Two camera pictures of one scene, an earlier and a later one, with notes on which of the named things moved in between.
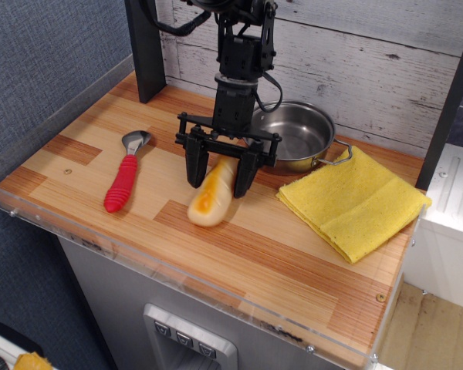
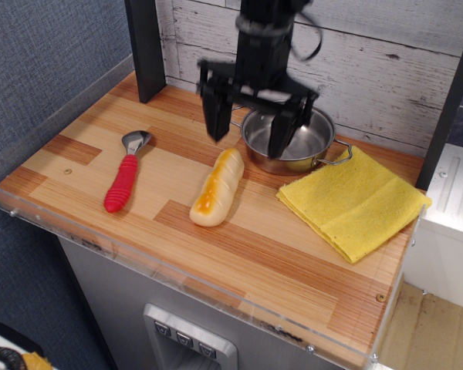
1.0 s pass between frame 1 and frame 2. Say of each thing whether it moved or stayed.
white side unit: stayed
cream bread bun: stayed
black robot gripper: moved
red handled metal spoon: stayed
